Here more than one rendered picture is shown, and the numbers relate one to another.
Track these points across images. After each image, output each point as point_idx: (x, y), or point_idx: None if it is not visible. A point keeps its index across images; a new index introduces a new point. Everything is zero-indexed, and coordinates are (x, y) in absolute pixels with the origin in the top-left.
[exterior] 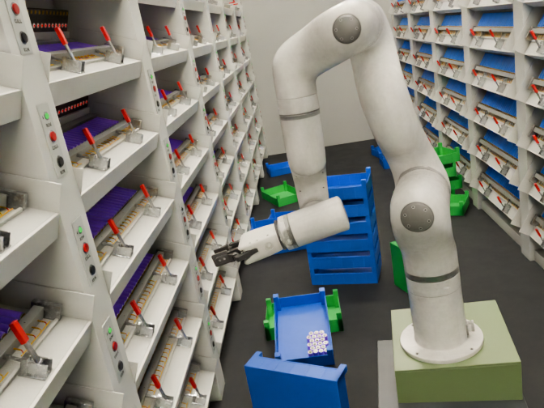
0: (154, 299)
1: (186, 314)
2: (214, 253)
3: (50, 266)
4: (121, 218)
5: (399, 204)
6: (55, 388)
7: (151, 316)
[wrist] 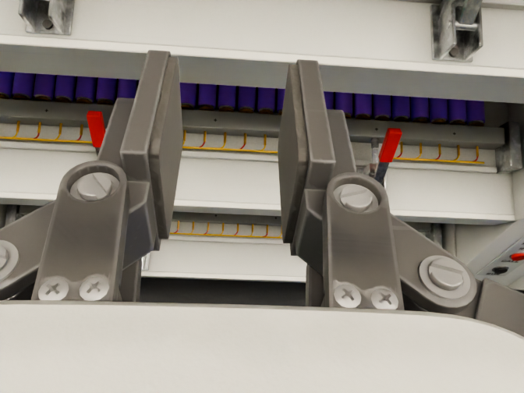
0: (293, 2)
1: (507, 171)
2: (285, 90)
3: None
4: None
5: None
6: None
7: (169, 12)
